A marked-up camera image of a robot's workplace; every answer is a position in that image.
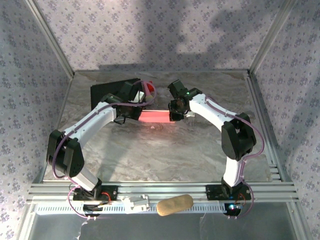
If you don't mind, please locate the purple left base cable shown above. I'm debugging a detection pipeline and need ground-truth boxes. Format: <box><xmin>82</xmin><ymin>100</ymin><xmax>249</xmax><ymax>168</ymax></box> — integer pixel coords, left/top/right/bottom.
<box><xmin>66</xmin><ymin>184</ymin><xmax>100</xmax><ymax>221</ymax></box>

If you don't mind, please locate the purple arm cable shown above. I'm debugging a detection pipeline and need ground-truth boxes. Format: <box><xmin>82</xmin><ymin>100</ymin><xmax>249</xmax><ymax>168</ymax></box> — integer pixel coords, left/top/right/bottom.
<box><xmin>204</xmin><ymin>96</ymin><xmax>265</xmax><ymax>186</ymax></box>
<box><xmin>47</xmin><ymin>79</ymin><xmax>158</xmax><ymax>180</ymax></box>

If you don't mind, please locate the black flat box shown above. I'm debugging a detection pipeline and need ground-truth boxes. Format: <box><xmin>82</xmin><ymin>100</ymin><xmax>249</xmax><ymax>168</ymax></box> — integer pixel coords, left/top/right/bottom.
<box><xmin>90</xmin><ymin>79</ymin><xmax>131</xmax><ymax>109</ymax></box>

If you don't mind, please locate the black board with wires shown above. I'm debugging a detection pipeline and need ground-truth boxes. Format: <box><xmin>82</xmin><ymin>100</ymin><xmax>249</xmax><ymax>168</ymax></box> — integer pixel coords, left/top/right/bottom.
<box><xmin>82</xmin><ymin>203</ymin><xmax>103</xmax><ymax>217</ymax></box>

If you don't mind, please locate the white slotted cable duct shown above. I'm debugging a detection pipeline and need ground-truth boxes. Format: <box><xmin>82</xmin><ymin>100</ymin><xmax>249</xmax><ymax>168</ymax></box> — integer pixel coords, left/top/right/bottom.
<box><xmin>36</xmin><ymin>202</ymin><xmax>241</xmax><ymax>215</ymax></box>

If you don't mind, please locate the aluminium corner post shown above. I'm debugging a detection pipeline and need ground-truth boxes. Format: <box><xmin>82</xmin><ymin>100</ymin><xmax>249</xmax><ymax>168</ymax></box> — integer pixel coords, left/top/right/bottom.
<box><xmin>248</xmin><ymin>0</ymin><xmax>298</xmax><ymax>74</ymax></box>
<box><xmin>24</xmin><ymin>0</ymin><xmax>76</xmax><ymax>78</ymax></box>

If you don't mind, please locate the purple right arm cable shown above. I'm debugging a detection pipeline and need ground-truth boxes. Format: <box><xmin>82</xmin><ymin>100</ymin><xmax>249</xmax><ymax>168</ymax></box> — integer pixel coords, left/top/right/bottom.
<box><xmin>204</xmin><ymin>96</ymin><xmax>265</xmax><ymax>186</ymax></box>

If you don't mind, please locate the tan oval pad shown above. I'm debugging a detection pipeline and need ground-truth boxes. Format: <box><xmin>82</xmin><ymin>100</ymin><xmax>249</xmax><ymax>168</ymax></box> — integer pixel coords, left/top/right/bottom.
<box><xmin>156</xmin><ymin>194</ymin><xmax>194</xmax><ymax>217</ymax></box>

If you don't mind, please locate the aluminium frame rail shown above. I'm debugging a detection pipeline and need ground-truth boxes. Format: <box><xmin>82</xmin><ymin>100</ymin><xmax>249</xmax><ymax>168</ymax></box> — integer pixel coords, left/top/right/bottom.
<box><xmin>26</xmin><ymin>181</ymin><xmax>301</xmax><ymax>204</ymax></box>

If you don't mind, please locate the white plastic connector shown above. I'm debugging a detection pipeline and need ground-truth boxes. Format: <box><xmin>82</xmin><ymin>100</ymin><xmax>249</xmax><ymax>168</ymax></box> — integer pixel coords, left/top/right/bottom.
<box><xmin>124</xmin><ymin>194</ymin><xmax>151</xmax><ymax>215</ymax></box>

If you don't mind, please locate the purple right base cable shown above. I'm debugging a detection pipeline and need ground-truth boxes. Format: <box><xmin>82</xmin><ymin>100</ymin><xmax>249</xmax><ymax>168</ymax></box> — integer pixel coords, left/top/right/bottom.
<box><xmin>228</xmin><ymin>183</ymin><xmax>256</xmax><ymax>221</ymax></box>

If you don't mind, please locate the pink sheet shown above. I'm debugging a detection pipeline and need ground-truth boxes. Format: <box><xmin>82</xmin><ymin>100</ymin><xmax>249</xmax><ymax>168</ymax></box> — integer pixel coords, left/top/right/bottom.
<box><xmin>138</xmin><ymin>109</ymin><xmax>176</xmax><ymax>124</ymax></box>

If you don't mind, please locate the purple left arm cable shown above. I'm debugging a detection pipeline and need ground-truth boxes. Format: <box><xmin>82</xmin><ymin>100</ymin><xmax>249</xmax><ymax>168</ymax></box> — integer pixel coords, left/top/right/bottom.
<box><xmin>47</xmin><ymin>79</ymin><xmax>158</xmax><ymax>180</ymax></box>

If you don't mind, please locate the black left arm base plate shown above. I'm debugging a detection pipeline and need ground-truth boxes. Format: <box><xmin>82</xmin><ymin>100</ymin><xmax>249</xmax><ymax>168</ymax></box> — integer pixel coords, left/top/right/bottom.
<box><xmin>72</xmin><ymin>184</ymin><xmax>118</xmax><ymax>202</ymax></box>

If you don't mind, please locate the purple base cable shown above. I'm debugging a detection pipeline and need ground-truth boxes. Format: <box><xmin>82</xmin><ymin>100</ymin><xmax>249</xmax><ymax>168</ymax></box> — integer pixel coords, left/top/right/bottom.
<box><xmin>228</xmin><ymin>183</ymin><xmax>256</xmax><ymax>221</ymax></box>
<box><xmin>66</xmin><ymin>184</ymin><xmax>100</xmax><ymax>221</ymax></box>

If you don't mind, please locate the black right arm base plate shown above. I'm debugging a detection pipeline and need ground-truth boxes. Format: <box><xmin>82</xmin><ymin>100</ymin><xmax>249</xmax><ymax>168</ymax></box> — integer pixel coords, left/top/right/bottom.
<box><xmin>205</xmin><ymin>184</ymin><xmax>252</xmax><ymax>201</ymax></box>

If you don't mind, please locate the black board with LED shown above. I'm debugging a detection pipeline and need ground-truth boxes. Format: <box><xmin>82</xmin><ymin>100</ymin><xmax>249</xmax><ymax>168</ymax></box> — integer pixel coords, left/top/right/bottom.
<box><xmin>224</xmin><ymin>202</ymin><xmax>242</xmax><ymax>216</ymax></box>

